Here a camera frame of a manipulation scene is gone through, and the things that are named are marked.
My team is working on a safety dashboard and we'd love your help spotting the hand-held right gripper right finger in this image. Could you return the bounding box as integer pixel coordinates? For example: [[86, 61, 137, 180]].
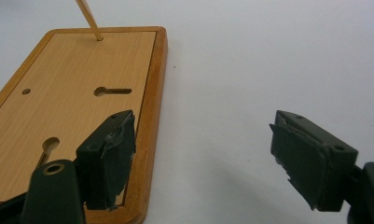
[[269, 109, 359, 213]]

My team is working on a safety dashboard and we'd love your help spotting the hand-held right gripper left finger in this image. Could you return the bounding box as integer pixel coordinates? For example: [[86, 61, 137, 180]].
[[76, 109, 137, 212]]

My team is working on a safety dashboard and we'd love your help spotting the wooden picture frame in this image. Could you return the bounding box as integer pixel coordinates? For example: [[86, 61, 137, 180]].
[[0, 26, 169, 224]]

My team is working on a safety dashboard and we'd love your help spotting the thin wooden dowel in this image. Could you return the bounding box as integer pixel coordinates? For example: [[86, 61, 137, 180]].
[[75, 0, 104, 42]]

